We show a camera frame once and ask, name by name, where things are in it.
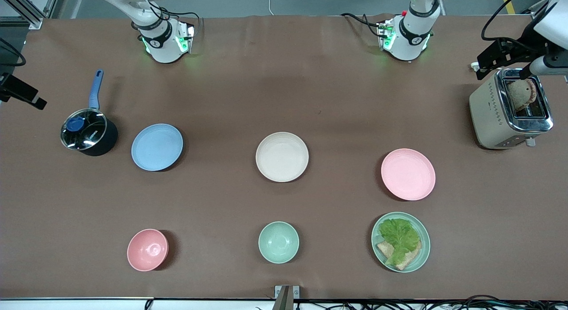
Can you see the brown bread slice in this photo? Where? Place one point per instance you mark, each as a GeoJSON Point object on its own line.
{"type": "Point", "coordinates": [410, 259]}

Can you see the beige shallow plate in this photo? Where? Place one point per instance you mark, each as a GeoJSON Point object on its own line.
{"type": "Point", "coordinates": [282, 157]}

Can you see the beige and chrome toaster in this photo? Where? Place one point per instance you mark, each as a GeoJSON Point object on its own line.
{"type": "Point", "coordinates": [488, 119]}

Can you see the green lettuce leaf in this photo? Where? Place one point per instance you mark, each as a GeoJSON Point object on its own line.
{"type": "Point", "coordinates": [399, 236]}

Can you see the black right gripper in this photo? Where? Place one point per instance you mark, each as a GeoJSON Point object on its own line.
{"type": "Point", "coordinates": [17, 89]}

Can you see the green shallow plate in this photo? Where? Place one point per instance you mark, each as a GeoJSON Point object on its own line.
{"type": "Point", "coordinates": [424, 243]}

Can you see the blue shallow plate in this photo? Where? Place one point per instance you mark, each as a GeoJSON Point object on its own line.
{"type": "Point", "coordinates": [157, 147]}

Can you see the glass lid with blue knob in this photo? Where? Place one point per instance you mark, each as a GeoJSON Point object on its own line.
{"type": "Point", "coordinates": [88, 132]}

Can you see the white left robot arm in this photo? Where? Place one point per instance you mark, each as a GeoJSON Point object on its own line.
{"type": "Point", "coordinates": [410, 39]}

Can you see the brown toast slice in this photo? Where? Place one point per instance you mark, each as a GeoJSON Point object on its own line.
{"type": "Point", "coordinates": [519, 94]}

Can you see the pink deep bowl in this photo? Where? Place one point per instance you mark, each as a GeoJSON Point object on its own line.
{"type": "Point", "coordinates": [147, 250]}

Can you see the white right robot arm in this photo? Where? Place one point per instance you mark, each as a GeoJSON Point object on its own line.
{"type": "Point", "coordinates": [164, 48]}

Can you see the aluminium frame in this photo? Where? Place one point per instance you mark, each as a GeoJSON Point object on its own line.
{"type": "Point", "coordinates": [26, 10]}

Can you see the aluminium profile mount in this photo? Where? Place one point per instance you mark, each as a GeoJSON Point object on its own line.
{"type": "Point", "coordinates": [286, 297]}

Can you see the pink shallow plate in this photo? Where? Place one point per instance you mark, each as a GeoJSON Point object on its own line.
{"type": "Point", "coordinates": [408, 174]}

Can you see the green deep bowl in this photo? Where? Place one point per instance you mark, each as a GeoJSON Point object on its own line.
{"type": "Point", "coordinates": [278, 242]}

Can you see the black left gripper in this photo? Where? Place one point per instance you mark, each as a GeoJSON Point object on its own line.
{"type": "Point", "coordinates": [520, 51]}

